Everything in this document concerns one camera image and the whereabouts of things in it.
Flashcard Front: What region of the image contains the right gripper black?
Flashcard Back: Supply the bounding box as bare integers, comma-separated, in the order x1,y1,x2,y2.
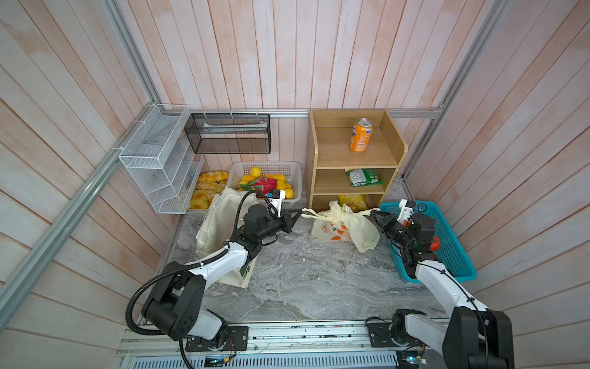
370,209,411,250

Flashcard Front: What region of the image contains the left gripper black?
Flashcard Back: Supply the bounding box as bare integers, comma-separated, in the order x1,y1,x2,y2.
257,208,303,241

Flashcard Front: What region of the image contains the yellow plastic bag orange print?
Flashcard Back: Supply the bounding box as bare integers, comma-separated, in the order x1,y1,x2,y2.
302,201,380,253

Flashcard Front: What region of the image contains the cream canvas tote bag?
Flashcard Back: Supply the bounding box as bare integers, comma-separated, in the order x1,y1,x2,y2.
196,188,255,289

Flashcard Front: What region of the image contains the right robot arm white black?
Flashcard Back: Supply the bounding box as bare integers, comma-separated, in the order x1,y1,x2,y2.
368,210,516,368

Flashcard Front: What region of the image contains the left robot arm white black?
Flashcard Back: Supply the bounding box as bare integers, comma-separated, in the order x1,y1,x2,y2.
125,204,302,346

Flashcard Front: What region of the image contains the yellow chips packet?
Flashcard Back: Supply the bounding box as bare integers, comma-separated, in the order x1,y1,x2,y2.
338,195,369,212

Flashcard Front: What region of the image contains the white plastic fruit basket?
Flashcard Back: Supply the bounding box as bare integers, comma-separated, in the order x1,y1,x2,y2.
227,161,303,208

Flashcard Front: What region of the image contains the pink dragon fruit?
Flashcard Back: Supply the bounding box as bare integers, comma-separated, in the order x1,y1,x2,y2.
239,177,277,194

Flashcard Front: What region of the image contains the green snack packet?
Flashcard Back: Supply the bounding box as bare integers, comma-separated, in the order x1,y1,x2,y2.
345,169,383,188

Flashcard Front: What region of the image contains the yellow lemon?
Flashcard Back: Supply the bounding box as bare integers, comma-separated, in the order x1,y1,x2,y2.
250,167,262,178

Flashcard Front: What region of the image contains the red tomato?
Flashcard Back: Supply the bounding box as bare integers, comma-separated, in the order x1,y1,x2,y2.
429,236,441,252

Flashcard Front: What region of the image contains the wooden shelf unit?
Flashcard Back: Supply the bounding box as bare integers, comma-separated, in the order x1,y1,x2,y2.
304,109,408,212

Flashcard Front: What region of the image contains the teal plastic basket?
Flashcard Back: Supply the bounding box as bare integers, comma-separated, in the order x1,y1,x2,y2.
379,201,477,284

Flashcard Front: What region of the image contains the orange soda can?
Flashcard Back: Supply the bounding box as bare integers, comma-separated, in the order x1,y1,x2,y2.
350,118,373,153

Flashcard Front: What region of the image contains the tray of yellow breads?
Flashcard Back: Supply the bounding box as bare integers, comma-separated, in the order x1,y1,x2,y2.
188,171,229,210

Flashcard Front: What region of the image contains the black mesh basket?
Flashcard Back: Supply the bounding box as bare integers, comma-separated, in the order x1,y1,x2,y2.
184,112,272,155

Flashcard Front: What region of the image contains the white wire rack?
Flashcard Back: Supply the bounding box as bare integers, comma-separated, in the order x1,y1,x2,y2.
119,104,204,215

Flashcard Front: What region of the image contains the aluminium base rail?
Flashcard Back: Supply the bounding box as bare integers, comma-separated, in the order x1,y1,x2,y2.
114,317,501,369

